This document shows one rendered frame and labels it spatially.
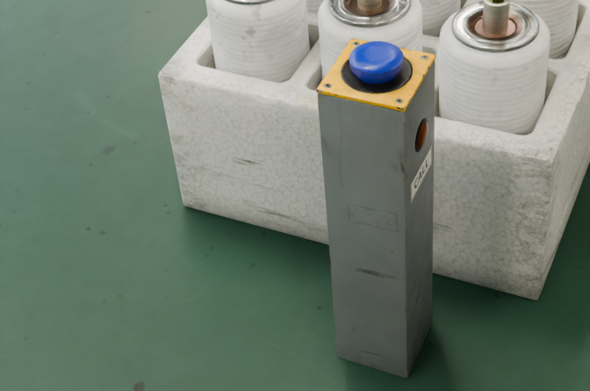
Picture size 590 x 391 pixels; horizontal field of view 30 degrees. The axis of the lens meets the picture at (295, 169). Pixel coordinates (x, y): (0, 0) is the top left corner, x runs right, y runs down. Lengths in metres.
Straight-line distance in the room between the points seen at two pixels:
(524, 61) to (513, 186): 0.11
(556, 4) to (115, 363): 0.53
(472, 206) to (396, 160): 0.21
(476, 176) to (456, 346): 0.16
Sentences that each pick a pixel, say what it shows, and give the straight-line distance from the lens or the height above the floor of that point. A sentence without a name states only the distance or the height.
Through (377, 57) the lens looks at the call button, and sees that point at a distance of 0.82.
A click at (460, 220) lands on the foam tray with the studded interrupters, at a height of 0.08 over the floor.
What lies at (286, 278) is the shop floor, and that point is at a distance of 1.11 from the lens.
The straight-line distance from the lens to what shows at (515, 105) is 0.99.
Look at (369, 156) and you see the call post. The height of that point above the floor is 0.26.
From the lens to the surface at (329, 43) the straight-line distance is 1.01.
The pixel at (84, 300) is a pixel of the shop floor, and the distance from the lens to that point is 1.13.
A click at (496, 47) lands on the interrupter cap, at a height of 0.25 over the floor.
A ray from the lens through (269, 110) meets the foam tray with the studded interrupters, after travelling 1.04.
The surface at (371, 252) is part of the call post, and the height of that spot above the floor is 0.16.
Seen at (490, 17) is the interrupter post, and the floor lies 0.27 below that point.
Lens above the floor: 0.81
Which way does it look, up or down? 42 degrees down
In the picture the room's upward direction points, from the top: 6 degrees counter-clockwise
